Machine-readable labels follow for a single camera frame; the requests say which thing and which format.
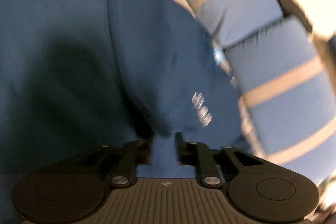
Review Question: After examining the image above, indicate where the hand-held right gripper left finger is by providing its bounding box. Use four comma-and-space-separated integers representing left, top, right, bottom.
76, 139, 154, 189

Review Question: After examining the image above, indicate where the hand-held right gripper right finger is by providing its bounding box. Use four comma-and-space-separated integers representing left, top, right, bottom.
175, 132, 265, 189

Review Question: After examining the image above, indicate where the dark blue printed sweatshirt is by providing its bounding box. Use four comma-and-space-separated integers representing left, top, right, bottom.
0, 0, 252, 224

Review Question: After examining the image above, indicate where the blue pillow with grey stripes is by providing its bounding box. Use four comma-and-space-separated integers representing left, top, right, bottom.
157, 0, 285, 50
220, 17, 336, 185

